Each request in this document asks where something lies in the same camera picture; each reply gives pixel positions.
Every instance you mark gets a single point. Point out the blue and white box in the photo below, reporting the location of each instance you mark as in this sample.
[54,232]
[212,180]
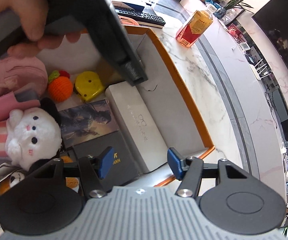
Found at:
[131,6]

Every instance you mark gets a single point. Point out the blue plastic packet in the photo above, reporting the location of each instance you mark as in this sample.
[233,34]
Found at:
[214,6]

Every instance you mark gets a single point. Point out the potted orchid plant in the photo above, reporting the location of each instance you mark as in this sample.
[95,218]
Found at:
[231,3]

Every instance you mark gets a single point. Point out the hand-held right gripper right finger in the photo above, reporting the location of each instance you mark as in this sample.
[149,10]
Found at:
[176,163]

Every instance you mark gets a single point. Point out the dark grey box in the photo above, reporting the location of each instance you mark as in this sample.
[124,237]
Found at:
[129,160]

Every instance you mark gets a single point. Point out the printed card box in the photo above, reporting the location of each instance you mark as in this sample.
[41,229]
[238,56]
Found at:
[89,122]

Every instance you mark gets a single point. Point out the white glasses case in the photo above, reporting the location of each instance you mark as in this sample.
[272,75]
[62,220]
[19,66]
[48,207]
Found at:
[134,120]

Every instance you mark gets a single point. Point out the brown white dog plush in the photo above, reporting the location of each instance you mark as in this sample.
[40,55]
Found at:
[15,178]

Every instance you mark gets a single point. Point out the orange crochet fruit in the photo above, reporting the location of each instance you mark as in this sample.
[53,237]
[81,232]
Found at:
[60,88]

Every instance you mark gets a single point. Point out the yellow tape measure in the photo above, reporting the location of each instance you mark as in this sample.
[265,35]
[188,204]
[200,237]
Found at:
[87,83]

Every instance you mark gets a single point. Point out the black television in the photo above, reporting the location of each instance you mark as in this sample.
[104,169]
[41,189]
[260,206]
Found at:
[283,35]

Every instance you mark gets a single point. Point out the small orange knitted toy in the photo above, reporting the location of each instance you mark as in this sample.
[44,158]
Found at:
[71,183]

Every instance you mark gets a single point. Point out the pink ornament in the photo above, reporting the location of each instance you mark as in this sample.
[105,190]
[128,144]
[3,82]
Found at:
[234,31]

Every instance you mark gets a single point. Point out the white marble television cabinet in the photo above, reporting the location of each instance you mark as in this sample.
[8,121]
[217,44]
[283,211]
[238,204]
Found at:
[253,100]

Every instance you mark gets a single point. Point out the black remote control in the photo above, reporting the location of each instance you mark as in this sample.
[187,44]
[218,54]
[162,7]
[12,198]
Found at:
[146,17]

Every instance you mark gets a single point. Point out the white router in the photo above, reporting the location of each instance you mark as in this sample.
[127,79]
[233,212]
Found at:
[257,71]

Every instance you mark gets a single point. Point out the small white digital clock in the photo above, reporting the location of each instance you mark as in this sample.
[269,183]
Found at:
[244,47]

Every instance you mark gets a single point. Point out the orange cardboard box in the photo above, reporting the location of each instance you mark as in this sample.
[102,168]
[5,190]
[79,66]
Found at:
[174,100]

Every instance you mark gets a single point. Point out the drink bottle with red label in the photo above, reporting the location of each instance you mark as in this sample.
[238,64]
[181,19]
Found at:
[192,30]

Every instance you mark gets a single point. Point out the white plush cat toy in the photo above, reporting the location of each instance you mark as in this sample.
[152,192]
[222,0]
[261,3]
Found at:
[34,130]

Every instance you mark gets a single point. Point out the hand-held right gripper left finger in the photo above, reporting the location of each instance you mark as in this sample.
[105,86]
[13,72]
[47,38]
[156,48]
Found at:
[107,162]

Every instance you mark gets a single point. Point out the person's left forearm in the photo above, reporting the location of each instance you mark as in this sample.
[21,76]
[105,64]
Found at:
[14,75]

